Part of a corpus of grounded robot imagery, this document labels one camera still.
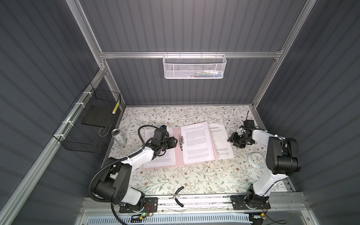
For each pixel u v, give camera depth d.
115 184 0.43
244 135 0.75
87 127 0.72
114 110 0.80
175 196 0.77
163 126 0.83
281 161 0.49
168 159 0.90
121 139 0.90
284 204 0.74
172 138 0.80
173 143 0.79
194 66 1.24
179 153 0.92
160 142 0.70
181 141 0.97
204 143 0.93
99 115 0.77
